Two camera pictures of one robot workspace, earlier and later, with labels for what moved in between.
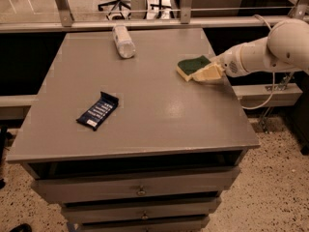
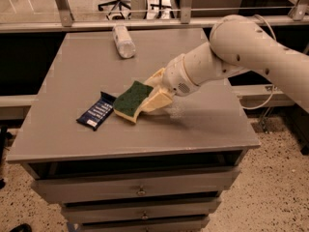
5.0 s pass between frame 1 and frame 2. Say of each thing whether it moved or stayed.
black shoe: stayed
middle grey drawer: stayed
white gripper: moved
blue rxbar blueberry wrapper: stayed
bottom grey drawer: stayed
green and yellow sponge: moved
